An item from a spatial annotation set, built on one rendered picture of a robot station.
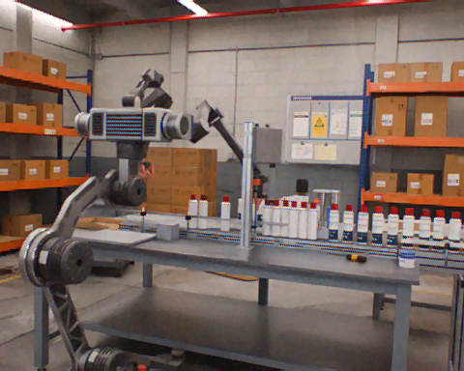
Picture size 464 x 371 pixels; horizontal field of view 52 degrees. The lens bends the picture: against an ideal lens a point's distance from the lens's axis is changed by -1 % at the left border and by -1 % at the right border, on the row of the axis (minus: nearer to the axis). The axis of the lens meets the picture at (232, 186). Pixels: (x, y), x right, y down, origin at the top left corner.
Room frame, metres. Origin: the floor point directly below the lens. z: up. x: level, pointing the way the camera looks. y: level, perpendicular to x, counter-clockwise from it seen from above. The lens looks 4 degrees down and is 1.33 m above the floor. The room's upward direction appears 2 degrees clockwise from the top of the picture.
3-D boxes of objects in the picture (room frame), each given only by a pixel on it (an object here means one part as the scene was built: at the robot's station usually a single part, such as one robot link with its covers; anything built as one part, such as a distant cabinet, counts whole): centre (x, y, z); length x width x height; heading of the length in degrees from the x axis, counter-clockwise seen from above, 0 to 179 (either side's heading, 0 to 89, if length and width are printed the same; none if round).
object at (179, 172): (6.62, 0.86, 0.70); 1.20 x 0.82 x 1.39; 75
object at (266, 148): (2.57, -0.16, 1.38); 0.17 x 0.10 x 0.19; 124
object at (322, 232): (2.62, -0.52, 1.01); 0.14 x 0.13 x 0.26; 69
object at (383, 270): (2.91, -0.04, 0.82); 2.10 x 1.31 x 0.02; 69
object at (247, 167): (2.54, -0.08, 1.16); 0.04 x 0.04 x 0.67; 69
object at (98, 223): (3.04, 0.84, 0.85); 0.30 x 0.26 x 0.04; 69
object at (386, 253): (2.69, -0.09, 0.85); 1.65 x 0.11 x 0.05; 69
